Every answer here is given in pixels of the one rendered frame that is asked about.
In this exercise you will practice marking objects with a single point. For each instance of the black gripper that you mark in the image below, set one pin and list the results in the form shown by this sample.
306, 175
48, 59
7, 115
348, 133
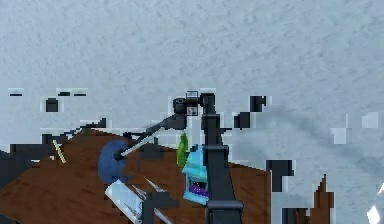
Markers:
179, 105

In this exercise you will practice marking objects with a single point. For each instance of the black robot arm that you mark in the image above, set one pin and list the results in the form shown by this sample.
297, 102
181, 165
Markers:
217, 173

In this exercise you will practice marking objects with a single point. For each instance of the green spray bottle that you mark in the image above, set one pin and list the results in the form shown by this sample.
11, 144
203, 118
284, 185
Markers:
182, 151

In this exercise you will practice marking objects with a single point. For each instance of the dark blue round plate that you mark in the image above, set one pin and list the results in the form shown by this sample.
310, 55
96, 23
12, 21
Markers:
110, 166

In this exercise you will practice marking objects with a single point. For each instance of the silver knife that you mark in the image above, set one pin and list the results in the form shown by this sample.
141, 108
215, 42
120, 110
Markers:
154, 185

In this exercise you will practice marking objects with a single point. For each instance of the silver fork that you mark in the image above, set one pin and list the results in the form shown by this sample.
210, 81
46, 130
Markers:
138, 192

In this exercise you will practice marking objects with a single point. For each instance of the white flat slab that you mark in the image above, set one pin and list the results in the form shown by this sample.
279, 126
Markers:
122, 197

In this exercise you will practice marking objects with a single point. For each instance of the light blue box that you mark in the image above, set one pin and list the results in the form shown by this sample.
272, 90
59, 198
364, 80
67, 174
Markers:
196, 170

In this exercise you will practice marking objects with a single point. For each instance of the yellow pencil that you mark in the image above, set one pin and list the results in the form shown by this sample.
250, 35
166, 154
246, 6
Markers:
59, 152

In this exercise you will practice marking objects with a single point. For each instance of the brown wooden table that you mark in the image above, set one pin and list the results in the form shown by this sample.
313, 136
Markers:
66, 193

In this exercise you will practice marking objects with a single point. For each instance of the brown wooden chair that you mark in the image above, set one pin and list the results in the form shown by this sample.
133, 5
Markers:
323, 203

